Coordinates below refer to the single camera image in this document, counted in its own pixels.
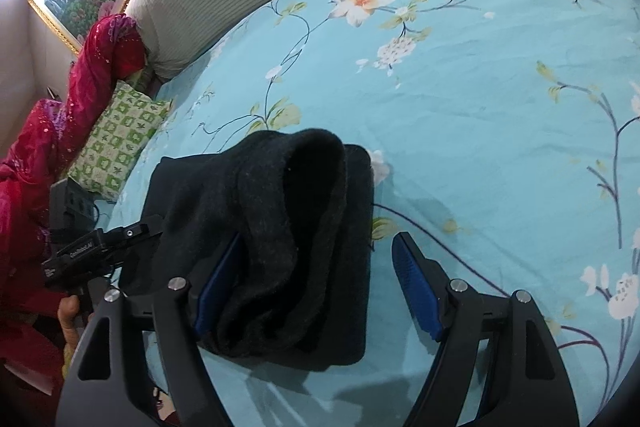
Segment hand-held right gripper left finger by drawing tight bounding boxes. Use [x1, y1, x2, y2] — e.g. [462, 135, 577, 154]
[56, 234, 246, 427]

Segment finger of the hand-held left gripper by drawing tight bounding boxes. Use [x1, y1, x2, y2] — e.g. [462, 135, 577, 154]
[117, 214, 166, 250]

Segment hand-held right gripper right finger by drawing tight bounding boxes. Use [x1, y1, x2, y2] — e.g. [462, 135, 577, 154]
[391, 232, 581, 427]

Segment black pants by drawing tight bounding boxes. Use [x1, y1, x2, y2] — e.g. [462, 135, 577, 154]
[120, 127, 377, 371]

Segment person's left hand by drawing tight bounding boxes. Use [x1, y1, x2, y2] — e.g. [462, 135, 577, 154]
[56, 294, 96, 355]

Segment green patterned pillow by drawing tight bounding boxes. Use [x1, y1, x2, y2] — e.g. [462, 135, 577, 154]
[66, 79, 174, 204]

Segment red sequined cloth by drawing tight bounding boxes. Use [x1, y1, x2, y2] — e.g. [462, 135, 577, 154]
[0, 13, 152, 410]

